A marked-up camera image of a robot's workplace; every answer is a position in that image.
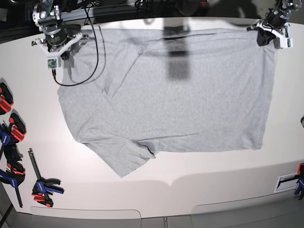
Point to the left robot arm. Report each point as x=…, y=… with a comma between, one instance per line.
x=280, y=13

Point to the red black clamp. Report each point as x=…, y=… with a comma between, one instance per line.
x=6, y=99
x=17, y=127

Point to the red black clamp upper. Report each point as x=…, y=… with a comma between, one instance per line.
x=6, y=99

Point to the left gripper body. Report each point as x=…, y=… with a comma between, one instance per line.
x=265, y=29

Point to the red black clamp middle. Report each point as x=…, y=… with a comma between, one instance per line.
x=17, y=127

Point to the grey T-shirt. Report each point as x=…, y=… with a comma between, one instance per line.
x=134, y=93

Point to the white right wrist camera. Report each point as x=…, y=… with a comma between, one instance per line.
x=53, y=62

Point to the blue clamp at left edge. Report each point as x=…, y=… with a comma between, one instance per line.
x=6, y=138

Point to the blue clamp at edge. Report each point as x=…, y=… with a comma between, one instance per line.
x=300, y=188
x=6, y=138

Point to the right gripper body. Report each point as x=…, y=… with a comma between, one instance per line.
x=57, y=51

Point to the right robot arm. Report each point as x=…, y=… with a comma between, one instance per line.
x=59, y=37

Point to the blue black bar clamp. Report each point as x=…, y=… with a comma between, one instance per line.
x=43, y=188

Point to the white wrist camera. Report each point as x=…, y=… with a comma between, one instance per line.
x=285, y=43
x=53, y=62

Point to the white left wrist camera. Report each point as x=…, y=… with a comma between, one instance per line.
x=285, y=43

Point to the blue clamp at right edge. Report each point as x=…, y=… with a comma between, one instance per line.
x=300, y=188

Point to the blue clamp lower left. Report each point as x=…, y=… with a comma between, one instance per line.
x=14, y=175

